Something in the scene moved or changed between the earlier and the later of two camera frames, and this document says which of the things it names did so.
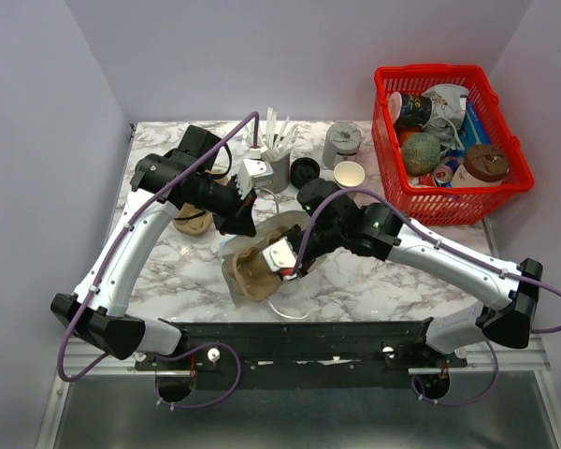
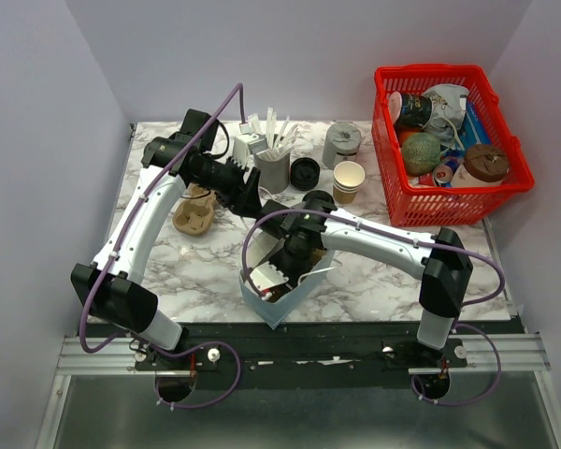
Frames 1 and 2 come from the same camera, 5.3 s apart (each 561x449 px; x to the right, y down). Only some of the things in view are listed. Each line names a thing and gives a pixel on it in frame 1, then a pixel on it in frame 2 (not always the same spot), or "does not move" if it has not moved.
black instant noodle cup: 409,109 does not move
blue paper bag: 292,297 to 283,308
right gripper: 304,266 does not move
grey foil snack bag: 448,104 does not move
